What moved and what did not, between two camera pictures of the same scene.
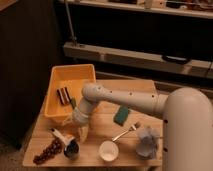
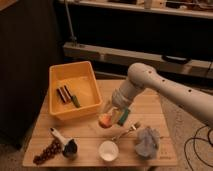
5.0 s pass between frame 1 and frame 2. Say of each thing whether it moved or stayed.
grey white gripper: moved
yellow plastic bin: stayed
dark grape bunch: stayed
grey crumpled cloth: stayed
